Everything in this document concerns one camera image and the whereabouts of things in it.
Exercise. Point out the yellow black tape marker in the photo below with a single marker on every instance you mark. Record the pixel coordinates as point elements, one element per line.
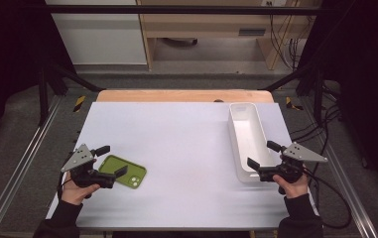
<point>79,103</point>
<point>289,103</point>

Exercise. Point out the white plastic bin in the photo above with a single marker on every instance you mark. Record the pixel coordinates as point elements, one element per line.
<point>249,139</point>

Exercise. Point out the aluminium rail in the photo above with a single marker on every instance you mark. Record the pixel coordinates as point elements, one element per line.
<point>21,165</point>
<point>352,191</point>

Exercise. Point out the black horizontal frame bar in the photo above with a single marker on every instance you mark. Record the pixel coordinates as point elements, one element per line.
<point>176,9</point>

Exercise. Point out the white table cover sheet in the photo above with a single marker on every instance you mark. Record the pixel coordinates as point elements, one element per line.
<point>183,158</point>

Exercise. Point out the white cabinet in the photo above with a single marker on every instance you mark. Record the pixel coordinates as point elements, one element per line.
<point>100,36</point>

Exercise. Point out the green phone case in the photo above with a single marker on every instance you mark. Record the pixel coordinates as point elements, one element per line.
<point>137,177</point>

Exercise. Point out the black frame strut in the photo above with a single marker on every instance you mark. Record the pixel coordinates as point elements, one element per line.
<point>43,95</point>
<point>318,95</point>

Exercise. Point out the person's left hand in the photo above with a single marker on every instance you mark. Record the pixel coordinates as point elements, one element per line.
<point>74,194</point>

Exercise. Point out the person's right hand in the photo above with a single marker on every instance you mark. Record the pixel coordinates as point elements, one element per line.
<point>294,189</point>

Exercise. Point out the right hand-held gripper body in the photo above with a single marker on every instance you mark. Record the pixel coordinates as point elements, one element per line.
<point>300,154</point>

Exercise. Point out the wooden desk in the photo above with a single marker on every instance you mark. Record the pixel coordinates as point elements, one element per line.
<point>206,23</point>

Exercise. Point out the black curtain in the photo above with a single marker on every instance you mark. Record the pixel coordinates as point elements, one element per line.
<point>365,82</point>
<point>8,66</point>

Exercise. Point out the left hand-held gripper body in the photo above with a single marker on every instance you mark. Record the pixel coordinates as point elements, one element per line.
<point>79,158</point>

